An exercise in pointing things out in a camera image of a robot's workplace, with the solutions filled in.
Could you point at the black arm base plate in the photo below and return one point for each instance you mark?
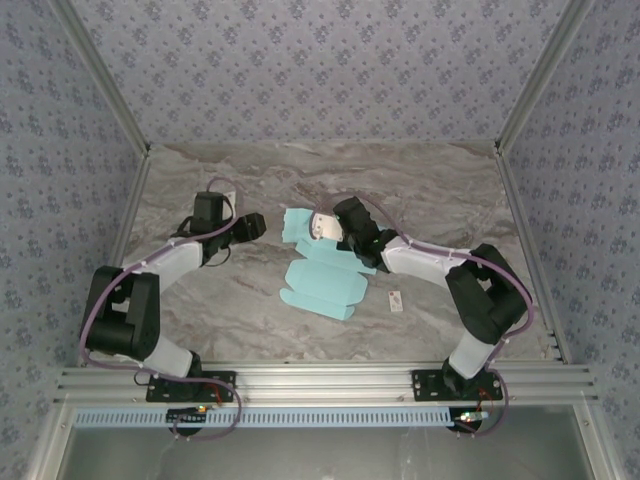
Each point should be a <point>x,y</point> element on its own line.
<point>425,390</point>
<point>160,392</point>

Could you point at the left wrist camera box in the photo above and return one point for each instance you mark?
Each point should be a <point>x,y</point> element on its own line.
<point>230,200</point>

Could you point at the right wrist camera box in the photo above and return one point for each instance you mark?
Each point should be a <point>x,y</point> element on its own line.
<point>327,227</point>

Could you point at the aluminium table side rail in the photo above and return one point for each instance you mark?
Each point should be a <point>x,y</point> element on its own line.
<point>122,230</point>
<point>515,200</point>

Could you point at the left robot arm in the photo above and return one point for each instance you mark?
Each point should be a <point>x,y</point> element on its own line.
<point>125,320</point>

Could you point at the small circuit board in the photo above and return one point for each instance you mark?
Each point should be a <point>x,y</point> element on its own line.
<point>185,415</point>
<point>470,416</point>

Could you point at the wide aluminium frame rail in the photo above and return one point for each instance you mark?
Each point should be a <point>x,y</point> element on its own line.
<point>320,382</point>

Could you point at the small white card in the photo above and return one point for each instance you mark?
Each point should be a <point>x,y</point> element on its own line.
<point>395,301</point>

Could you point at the light blue paper box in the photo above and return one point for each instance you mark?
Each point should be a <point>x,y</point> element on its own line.
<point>320,285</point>

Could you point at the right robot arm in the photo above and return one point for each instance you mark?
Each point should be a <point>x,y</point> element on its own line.
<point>480,300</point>

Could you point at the aluminium frame post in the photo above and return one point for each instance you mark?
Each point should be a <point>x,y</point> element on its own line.
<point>107,80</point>
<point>537,80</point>

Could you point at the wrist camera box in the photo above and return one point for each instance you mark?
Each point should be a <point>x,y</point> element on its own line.
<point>230,200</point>
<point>327,227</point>

